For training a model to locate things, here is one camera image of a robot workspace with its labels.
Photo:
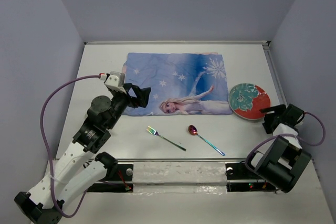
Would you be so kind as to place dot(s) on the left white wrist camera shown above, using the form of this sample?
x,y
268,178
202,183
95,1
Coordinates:
x,y
114,81

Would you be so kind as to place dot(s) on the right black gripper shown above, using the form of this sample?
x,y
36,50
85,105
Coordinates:
x,y
277,109

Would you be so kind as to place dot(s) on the iridescent fork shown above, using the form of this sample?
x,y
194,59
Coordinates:
x,y
155,133

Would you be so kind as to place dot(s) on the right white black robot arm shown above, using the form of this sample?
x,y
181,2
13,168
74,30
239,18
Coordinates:
x,y
280,160

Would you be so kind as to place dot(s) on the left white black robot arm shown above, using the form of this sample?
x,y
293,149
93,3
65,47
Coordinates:
x,y
82,164

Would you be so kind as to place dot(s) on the blue princess print placemat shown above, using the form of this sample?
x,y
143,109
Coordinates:
x,y
185,84

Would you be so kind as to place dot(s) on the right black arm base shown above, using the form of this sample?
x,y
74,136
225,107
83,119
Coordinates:
x,y
240,179

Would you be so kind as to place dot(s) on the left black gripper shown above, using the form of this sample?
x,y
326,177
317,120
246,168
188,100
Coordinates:
x,y
142,94

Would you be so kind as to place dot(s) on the iridescent spoon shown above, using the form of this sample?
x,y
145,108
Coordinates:
x,y
193,131

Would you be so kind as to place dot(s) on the teal and red plate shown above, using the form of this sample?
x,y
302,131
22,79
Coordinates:
x,y
247,99

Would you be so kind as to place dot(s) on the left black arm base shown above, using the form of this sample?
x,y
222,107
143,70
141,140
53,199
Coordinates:
x,y
119,181

